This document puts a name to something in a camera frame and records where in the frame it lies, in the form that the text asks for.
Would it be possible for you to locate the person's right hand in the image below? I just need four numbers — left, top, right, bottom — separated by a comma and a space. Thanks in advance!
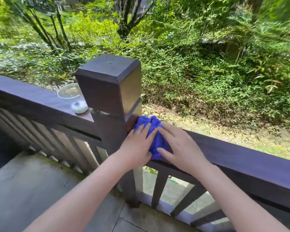
156, 122, 209, 178

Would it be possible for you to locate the person's left hand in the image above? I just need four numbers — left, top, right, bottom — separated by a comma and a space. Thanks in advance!
118, 122, 159, 171

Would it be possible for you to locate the blue cleaning cloth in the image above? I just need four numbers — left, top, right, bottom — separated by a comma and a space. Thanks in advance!
133, 115, 171, 160

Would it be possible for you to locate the dark wooden railing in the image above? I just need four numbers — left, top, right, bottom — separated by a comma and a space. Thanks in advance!
0, 72, 290, 232

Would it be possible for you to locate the person's left forearm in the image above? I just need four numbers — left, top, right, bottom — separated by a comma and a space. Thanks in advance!
23, 154, 145, 232

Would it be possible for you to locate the person's right forearm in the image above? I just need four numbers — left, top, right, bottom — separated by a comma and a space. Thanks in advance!
196, 164, 290, 232

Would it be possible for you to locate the white round object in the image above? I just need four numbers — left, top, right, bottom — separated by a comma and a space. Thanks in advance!
71, 101, 89, 114

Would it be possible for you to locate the green shrub thicket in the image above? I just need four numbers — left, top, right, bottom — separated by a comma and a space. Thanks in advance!
0, 0, 290, 133

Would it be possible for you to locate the clear glass bowl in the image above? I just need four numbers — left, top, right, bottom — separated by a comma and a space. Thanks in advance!
57, 82, 82, 99

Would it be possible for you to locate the forked dark tree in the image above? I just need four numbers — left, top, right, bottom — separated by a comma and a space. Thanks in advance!
111, 0, 155, 39

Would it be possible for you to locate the dark wooden railing post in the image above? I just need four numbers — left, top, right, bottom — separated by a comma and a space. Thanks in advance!
75, 53, 143, 207

